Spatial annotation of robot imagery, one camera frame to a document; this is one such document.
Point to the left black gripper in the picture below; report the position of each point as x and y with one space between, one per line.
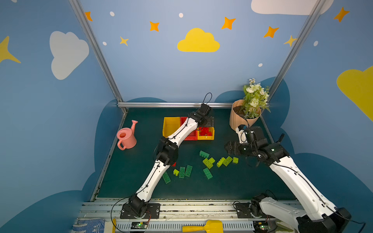
208 121

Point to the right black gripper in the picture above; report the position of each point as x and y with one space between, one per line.
235 148

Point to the red lego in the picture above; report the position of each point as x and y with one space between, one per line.
205 131

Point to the dark green lego top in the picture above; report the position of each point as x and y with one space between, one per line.
204 154

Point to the dark green lego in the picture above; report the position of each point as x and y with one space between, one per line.
188 170
204 154
166 178
182 172
207 173

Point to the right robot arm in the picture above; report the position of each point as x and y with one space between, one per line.
318 213

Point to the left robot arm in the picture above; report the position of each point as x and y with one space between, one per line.
167 155

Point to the right yellow bin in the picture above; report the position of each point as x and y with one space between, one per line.
207 137

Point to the yellow bin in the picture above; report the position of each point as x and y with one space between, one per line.
207 137
170 125

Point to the red middle bin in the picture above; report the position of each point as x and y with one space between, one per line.
193 135

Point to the beige ribbed flower pot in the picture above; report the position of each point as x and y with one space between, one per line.
236 120

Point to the left yellow bin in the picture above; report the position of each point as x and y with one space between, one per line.
170 125

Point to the lime lego tilted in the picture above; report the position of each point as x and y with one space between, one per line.
220 162

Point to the white artificial flower plant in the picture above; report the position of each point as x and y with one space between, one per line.
255 100

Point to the lime long lego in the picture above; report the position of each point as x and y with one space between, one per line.
207 163

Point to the dark green lego upright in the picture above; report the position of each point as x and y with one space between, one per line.
182 172

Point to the dark green lego tilted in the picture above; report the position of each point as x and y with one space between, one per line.
188 170

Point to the pink watering can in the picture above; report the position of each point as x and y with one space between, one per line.
126 137

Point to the right circuit board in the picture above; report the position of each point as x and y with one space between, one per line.
261 227

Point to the circuit board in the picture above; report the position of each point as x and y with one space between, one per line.
261 227
139 225

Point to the yellow toy shovel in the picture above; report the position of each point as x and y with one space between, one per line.
211 226

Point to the left circuit board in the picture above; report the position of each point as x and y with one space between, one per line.
139 225

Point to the blue white woven cloth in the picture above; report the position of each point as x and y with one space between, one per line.
94 225

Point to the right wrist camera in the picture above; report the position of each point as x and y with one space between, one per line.
240 130

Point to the aluminium back rail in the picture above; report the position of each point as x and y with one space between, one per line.
170 105

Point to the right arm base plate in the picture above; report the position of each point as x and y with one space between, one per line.
247 210

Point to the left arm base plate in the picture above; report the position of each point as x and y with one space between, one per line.
152 211

